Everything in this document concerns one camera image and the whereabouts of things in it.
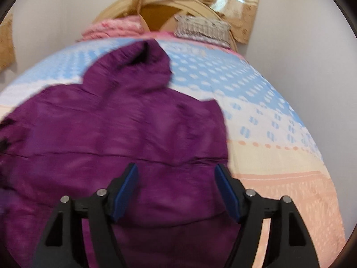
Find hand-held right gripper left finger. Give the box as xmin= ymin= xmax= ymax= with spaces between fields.
xmin=32 ymin=162 xmax=139 ymax=268

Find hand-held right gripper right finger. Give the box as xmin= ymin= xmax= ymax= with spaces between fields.
xmin=214 ymin=164 xmax=320 ymax=268

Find purple puffer jacket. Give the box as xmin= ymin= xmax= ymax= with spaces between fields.
xmin=0 ymin=39 xmax=243 ymax=268

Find blue and peach patterned bedspread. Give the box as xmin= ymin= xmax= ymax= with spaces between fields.
xmin=0 ymin=32 xmax=348 ymax=268

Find pink folded quilt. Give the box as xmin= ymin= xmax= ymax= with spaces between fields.
xmin=81 ymin=15 xmax=148 ymax=42

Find striped pillow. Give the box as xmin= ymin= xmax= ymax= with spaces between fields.
xmin=173 ymin=15 xmax=232 ymax=46

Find beige patterned curtain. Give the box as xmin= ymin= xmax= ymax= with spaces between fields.
xmin=0 ymin=13 xmax=14 ymax=71
xmin=132 ymin=0 xmax=263 ymax=45

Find round wooden headboard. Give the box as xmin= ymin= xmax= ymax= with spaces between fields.
xmin=93 ymin=0 xmax=239 ymax=52

